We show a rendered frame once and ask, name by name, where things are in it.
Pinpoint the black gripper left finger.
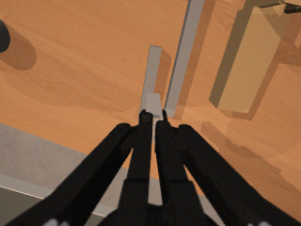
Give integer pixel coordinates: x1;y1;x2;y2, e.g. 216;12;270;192
5;93;154;226

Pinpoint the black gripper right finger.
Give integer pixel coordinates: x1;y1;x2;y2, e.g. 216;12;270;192
153;93;301;226

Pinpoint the grey cylinder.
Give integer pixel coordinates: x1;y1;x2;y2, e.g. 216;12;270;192
0;19;10;53

